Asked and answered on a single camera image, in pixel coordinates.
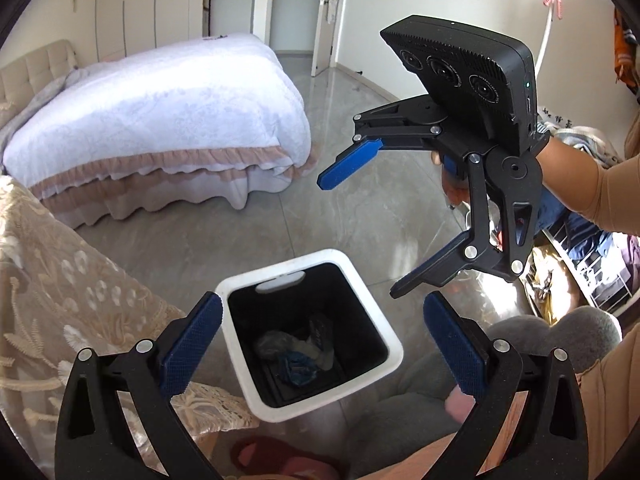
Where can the patterned grey clothing pile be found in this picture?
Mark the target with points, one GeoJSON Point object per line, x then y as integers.
{"type": "Point", "coordinates": [580, 137]}

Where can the beige padded bed headboard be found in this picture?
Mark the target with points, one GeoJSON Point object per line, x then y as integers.
{"type": "Point", "coordinates": [35, 65]}

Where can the orange hanging garment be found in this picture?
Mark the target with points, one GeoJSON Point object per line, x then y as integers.
{"type": "Point", "coordinates": [625, 55]}

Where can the bed with white quilt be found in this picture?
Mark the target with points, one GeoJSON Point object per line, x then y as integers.
{"type": "Point", "coordinates": [150, 110]}

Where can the person's peach trousers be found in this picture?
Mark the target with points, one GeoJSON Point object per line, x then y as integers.
{"type": "Point", "coordinates": [607, 400]}

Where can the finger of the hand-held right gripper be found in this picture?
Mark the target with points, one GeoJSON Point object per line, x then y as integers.
{"type": "Point", "coordinates": [445, 265]}
{"type": "Point", "coordinates": [347, 165]}

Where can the person's right hand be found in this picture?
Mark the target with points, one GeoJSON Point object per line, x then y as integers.
{"type": "Point", "coordinates": [455, 193]}

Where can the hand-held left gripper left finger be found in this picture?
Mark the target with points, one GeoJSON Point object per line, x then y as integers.
{"type": "Point", "coordinates": [190, 347]}

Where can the grey fuzzy slippers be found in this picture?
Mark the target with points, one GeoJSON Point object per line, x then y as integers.
{"type": "Point", "coordinates": [400, 400]}

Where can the white curved pole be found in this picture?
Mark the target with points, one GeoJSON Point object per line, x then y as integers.
{"type": "Point", "coordinates": [547, 40]}

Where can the white door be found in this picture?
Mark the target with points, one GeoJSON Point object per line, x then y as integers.
{"type": "Point", "coordinates": [330, 35]}

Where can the blue crumpled wrapper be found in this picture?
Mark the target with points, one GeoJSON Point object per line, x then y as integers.
{"type": "Point", "coordinates": [297, 370]}

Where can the dark blue clothing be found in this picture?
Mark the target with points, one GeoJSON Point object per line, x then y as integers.
{"type": "Point", "coordinates": [575, 220]}

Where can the grey bed sheet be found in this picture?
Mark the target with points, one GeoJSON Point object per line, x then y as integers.
{"type": "Point", "coordinates": [27, 112]}

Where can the white square trash bin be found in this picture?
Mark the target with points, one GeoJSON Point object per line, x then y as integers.
{"type": "Point", "coordinates": [371, 305]}

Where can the yellow bag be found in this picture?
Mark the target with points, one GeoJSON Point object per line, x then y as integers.
{"type": "Point", "coordinates": [550, 285]}

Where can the person's right forearm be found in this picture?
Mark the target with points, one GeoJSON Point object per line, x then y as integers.
{"type": "Point", "coordinates": [590, 185]}

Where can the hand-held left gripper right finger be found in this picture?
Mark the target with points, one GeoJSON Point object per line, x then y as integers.
{"type": "Point", "coordinates": [455, 347]}

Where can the grey crumpled plastic bag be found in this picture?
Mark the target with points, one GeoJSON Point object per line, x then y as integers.
{"type": "Point", "coordinates": [277, 344]}

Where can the white wardrobe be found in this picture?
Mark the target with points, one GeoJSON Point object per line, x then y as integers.
{"type": "Point", "coordinates": [140, 5]}

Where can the beige lace cloth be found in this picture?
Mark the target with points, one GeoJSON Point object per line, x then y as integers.
{"type": "Point", "coordinates": [75, 285]}

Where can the red slipper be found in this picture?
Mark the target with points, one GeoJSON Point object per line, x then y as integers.
{"type": "Point", "coordinates": [265, 452]}

